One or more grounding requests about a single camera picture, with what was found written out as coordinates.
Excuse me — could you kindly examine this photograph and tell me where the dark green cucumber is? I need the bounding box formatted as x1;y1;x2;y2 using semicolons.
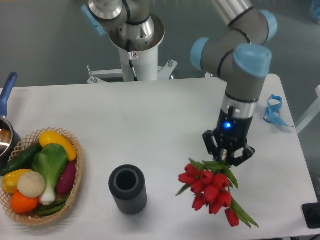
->
0;142;43;177

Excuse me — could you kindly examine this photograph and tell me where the woven bamboo basket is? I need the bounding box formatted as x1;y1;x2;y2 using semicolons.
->
0;127;84;226

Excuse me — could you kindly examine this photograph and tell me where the green bean pod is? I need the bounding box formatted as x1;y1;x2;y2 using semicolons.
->
35;198;67;217

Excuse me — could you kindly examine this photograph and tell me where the black device at edge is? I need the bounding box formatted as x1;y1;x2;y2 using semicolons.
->
301;202;320;229

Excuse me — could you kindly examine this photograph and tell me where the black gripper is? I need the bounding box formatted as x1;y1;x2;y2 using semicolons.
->
202;107;256;168

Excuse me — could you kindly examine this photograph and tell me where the blue object top right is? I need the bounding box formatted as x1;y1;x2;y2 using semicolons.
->
310;0;320;24

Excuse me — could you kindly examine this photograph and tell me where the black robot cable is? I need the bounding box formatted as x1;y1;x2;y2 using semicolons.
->
125;39;139;82

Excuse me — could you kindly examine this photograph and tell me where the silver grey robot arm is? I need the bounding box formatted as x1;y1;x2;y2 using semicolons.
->
81;0;278;167

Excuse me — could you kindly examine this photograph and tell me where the blue handled saucepan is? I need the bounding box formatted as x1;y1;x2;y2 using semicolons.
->
0;72;21;170

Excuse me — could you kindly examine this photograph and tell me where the white frame at right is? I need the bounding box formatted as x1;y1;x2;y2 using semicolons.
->
295;85;320;135

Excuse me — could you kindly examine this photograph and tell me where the orange fruit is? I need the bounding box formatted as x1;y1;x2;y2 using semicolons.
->
10;191;39;214

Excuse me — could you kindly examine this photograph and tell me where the purple sweet potato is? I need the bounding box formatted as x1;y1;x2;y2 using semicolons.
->
56;161;77;195

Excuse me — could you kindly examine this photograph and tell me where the cream white garlic bulb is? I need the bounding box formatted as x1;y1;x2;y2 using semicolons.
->
17;171;46;198

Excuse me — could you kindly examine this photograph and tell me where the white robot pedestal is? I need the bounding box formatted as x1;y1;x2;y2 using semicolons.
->
87;38;178;84

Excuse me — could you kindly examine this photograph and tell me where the yellow bell pepper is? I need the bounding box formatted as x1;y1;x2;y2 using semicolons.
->
1;169;31;194

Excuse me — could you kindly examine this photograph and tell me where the dark grey ribbed vase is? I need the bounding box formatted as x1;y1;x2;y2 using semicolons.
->
108;164;148;215

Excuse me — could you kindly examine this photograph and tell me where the blue knotted ribbon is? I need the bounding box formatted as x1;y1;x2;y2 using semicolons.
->
263;94;294;127

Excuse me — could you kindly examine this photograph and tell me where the red tulip bouquet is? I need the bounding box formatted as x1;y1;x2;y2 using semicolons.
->
176;158;259;228

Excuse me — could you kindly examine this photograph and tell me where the green bok choy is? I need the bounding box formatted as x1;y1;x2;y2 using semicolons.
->
31;143;68;206

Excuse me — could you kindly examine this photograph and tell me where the yellow squash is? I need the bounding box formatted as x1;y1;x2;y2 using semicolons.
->
38;130;78;162

